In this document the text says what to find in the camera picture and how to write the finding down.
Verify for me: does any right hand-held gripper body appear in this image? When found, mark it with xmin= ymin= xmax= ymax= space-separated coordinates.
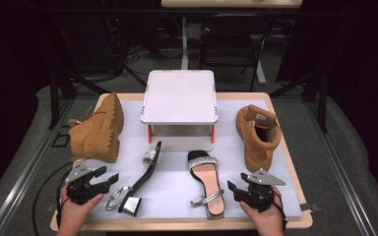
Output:
xmin=240 ymin=168 xmax=286 ymax=212

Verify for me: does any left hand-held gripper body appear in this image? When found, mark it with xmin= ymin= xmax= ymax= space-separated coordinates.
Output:
xmin=64 ymin=159 xmax=111 ymax=206

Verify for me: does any tan suede boot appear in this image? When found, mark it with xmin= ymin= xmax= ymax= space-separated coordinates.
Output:
xmin=67 ymin=92 xmax=125 ymax=164
xmin=235 ymin=103 xmax=283 ymax=174

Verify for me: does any black silver-strap sandal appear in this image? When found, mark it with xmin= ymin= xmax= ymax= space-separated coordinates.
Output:
xmin=187 ymin=149 xmax=226 ymax=220
xmin=105 ymin=141 xmax=162 ymax=217

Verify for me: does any white shoe rack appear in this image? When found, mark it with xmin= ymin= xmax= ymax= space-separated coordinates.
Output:
xmin=140 ymin=69 xmax=220 ymax=152

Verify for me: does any person's right hand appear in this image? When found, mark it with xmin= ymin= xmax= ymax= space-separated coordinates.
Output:
xmin=239 ymin=186 xmax=284 ymax=230

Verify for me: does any person's left hand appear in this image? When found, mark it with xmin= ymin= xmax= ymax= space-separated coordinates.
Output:
xmin=58 ymin=185 xmax=104 ymax=225

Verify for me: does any white foam mat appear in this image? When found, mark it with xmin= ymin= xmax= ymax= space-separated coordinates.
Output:
xmin=85 ymin=98 xmax=303 ymax=220

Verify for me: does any black metal stand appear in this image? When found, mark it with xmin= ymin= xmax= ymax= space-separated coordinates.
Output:
xmin=269 ymin=70 xmax=329 ymax=134
xmin=47 ymin=70 xmax=109 ymax=131

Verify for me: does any black chair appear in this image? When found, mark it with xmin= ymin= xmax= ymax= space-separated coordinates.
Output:
xmin=199 ymin=13 xmax=274 ymax=92

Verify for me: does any white desk with legs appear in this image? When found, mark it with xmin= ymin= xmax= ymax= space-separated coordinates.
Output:
xmin=160 ymin=0 xmax=304 ymax=86

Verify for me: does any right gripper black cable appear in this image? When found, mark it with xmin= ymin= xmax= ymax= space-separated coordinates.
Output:
xmin=270 ymin=188 xmax=288 ymax=232

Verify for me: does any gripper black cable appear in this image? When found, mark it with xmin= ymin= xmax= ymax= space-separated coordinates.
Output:
xmin=31 ymin=161 xmax=74 ymax=236
xmin=270 ymin=188 xmax=288 ymax=232

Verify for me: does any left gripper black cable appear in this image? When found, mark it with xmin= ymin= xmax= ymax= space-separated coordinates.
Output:
xmin=31 ymin=161 xmax=74 ymax=236

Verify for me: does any aluminium frame rail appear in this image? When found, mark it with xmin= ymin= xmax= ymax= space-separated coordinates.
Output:
xmin=304 ymin=97 xmax=378 ymax=236
xmin=0 ymin=97 xmax=77 ymax=236

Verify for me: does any tangle of floor cables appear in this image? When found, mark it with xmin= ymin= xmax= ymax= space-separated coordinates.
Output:
xmin=109 ymin=19 xmax=185 ymax=72

